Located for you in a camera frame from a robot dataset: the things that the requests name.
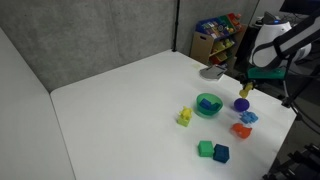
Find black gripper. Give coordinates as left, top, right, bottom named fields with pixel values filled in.
left=236, top=73, right=258, bottom=92

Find yellow toy animal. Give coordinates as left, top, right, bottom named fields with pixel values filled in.
left=238, top=82, right=255, bottom=100

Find light blue toy animal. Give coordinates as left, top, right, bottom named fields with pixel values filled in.
left=238, top=110, right=260, bottom=125

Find blue toy block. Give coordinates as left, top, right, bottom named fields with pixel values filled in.
left=198, top=98, right=221, bottom=112

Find orange toy animal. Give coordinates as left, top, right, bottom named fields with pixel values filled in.
left=230, top=122, right=253, bottom=140

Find green bowl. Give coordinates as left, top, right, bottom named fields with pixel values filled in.
left=195, top=92, right=224, bottom=119

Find wooden toy shelf colourful bins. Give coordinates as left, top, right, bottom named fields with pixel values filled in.
left=190, top=12, right=246, bottom=70

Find purple ball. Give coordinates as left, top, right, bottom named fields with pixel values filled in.
left=233, top=97, right=251, bottom=113

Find grey metal plate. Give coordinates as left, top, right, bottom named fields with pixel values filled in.
left=198, top=64, right=228, bottom=81

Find yellow figure on green block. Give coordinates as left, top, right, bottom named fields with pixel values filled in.
left=176, top=105, right=194, bottom=128

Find dark blue cube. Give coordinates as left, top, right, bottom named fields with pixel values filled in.
left=212, top=143, right=231, bottom=164

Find green cube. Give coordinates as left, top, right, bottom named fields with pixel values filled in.
left=197, top=140, right=215, bottom=158

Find black computer monitor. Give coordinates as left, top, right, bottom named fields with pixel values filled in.
left=278, top=0, right=320, bottom=16

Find thin black stand pole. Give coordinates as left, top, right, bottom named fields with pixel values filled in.
left=171, top=0, right=181, bottom=53

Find green camera mount bracket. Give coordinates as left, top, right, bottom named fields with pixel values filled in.
left=246, top=67, right=287, bottom=81

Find black camera tripod stand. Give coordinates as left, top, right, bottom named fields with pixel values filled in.
left=281, top=55, right=320, bottom=108

